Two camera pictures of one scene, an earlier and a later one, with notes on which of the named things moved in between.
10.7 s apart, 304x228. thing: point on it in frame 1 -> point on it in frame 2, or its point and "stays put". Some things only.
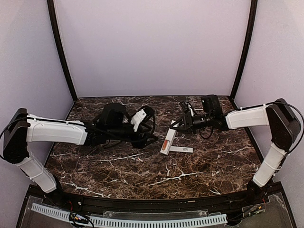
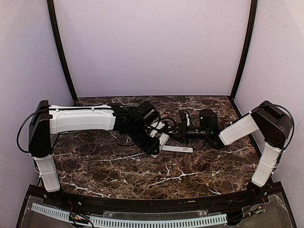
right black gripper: [186, 121] -> [181, 130]
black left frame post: [50, 5] stays put
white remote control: [168, 141] -> [163, 140]
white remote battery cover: [182, 149] stays put
